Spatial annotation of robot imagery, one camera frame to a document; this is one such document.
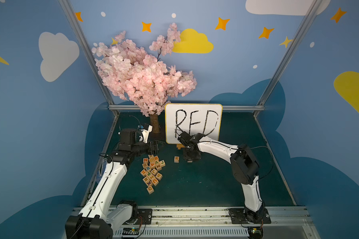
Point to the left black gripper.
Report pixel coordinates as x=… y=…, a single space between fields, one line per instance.
x=151 y=148

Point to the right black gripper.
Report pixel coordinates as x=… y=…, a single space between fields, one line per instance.
x=193 y=152

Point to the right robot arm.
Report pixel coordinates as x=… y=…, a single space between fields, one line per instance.
x=245 y=170

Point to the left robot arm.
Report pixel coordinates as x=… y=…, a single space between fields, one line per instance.
x=95 y=221

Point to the wooden block letter J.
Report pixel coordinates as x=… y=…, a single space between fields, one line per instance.
x=162 y=163

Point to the wooden block letter X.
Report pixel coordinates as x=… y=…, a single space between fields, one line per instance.
x=149 y=183

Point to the whiteboard with RED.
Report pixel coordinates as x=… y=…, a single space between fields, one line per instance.
x=193 y=119

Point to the wooden block letter D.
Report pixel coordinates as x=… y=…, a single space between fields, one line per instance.
x=150 y=189

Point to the pink cherry blossom tree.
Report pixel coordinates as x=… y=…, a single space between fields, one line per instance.
x=131 y=73

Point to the green circuit board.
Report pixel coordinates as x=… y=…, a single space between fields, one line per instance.
x=133 y=232

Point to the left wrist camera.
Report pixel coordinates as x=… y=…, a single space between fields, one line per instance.
x=145 y=130

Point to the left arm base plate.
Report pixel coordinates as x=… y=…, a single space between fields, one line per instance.
x=142 y=216

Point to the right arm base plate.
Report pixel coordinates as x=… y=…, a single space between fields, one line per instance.
x=246 y=216

